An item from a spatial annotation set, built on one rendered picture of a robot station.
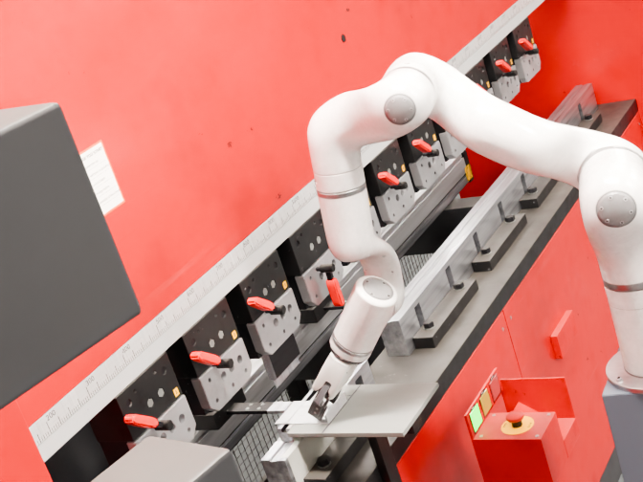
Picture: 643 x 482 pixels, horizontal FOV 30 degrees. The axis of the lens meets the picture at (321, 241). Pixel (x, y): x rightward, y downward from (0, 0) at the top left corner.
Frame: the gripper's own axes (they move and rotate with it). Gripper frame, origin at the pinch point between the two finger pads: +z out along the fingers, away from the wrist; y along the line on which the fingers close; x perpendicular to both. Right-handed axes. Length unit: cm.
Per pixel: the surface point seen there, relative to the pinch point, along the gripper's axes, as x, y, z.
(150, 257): -33, 29, -34
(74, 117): -51, 33, -55
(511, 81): -15, -141, -13
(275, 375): -10.6, 3.6, -2.4
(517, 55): -18, -151, -16
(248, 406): -14.5, -1.8, 14.7
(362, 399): 6.0, -4.5, -2.0
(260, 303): -17.2, 9.5, -21.5
